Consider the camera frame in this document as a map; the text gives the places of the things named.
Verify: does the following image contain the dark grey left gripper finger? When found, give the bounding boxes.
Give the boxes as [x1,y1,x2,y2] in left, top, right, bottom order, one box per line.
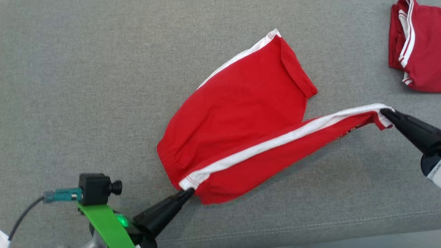
[145,192,195,237]
[133,188,195,228]

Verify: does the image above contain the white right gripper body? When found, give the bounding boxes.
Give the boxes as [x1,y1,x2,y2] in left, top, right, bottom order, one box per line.
[420,138,441,188]

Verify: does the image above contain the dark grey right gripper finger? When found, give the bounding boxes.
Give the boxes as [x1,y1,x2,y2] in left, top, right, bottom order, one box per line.
[380,111,434,155]
[382,109,441,142]

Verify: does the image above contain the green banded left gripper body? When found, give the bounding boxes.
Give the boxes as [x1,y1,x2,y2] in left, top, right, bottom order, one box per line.
[76,203,158,248]

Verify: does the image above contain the red white jersey shirt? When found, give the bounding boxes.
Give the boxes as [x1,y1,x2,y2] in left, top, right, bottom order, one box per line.
[388,0,441,93]

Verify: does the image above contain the red shorts with white stripe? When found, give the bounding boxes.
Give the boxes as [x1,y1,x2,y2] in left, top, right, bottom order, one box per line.
[157,28,395,205]

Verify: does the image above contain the grey fabric sofa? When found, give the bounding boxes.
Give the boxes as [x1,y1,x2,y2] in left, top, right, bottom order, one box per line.
[0,0,441,248]

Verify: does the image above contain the teal camera cable connector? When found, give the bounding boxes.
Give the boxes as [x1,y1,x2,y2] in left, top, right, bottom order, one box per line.
[44,188,82,204]

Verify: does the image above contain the black left camera cable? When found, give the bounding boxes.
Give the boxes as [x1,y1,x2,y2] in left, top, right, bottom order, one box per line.
[8,196,46,241]

